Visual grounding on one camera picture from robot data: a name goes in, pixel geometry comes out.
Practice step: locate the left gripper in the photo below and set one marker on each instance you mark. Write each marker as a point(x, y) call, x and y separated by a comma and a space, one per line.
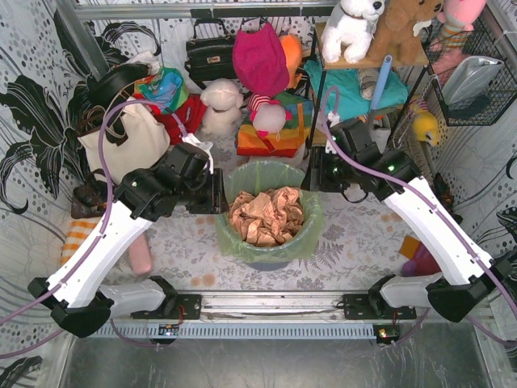
point(219, 191)

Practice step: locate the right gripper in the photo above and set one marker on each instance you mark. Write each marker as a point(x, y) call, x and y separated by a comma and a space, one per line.
point(313, 171)

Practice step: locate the green trash bag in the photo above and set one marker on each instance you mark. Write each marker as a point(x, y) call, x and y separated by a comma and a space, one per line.
point(256, 177)

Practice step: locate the blue lint roller mop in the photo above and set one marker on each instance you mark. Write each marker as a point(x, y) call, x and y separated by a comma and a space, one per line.
point(372, 84)

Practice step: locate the blue trash bin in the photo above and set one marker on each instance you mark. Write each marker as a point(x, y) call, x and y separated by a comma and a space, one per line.
point(268, 264)

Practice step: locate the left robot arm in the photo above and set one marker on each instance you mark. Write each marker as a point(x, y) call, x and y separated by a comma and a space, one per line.
point(75, 295)

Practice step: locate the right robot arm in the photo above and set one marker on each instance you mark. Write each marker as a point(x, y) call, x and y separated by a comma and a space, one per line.
point(467, 274)

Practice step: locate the cream canvas tote bag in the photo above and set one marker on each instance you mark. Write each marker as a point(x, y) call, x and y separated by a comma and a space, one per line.
point(147, 140)

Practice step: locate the rainbow striped bag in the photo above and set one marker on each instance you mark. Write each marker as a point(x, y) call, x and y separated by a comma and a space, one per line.
point(288, 141)

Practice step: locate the magenta cloth bag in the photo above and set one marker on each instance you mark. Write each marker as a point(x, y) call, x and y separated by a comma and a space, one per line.
point(259, 61)

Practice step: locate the white sneakers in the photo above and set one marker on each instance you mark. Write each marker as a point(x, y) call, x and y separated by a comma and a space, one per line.
point(379, 133)

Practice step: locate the teal folded cloth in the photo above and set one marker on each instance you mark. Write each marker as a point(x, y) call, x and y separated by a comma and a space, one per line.
point(351, 103)

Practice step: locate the red cloth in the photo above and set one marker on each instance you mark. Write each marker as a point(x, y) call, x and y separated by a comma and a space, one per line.
point(184, 120)

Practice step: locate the yellow plush toy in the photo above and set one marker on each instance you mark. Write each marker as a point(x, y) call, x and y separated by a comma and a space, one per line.
point(424, 123)

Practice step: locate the white plush lamb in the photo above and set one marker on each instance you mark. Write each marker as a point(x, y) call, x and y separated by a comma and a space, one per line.
point(223, 101)

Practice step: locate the colourful printed cloth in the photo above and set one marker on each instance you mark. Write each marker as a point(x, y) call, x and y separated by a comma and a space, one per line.
point(167, 88)

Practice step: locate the pink faced plush doll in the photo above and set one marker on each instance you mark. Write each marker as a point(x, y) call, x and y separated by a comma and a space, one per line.
point(267, 115)

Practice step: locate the crumpled brown paper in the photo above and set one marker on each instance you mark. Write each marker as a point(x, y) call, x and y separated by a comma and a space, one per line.
point(268, 219)

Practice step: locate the black leather handbag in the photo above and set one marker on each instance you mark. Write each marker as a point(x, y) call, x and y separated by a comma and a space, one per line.
point(211, 58)

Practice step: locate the orange checkered cloth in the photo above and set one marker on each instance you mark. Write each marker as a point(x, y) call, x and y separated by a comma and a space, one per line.
point(78, 232)

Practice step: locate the orange plush toy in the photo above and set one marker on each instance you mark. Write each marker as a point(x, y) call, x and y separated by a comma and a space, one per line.
point(293, 52)

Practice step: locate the brown plush bear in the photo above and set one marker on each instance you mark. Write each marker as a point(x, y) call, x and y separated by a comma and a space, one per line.
point(396, 26)

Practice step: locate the white plush dog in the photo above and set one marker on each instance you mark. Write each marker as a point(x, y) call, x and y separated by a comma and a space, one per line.
point(349, 30)

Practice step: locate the silver foil pouch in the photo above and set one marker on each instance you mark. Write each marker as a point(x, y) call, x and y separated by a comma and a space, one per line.
point(470, 78)

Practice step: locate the pink plush toy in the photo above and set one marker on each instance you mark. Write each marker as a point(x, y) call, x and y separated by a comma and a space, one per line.
point(457, 18)

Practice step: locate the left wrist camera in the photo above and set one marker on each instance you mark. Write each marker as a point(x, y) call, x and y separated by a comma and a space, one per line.
point(192, 139)

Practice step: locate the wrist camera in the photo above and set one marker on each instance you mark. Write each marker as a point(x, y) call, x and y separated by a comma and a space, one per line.
point(192, 139)
point(333, 118)

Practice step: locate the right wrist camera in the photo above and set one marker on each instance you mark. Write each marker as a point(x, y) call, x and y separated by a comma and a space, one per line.
point(333, 118)

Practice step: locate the black wire basket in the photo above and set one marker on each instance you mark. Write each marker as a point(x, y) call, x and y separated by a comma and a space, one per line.
point(490, 105)

